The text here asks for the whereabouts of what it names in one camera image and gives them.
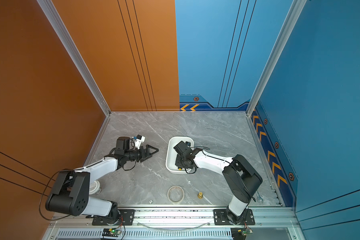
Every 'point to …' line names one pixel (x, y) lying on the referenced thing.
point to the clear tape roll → (175, 194)
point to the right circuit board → (240, 233)
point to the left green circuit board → (111, 232)
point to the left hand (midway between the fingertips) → (155, 151)
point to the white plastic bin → (171, 154)
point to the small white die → (150, 201)
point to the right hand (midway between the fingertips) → (177, 163)
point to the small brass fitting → (200, 195)
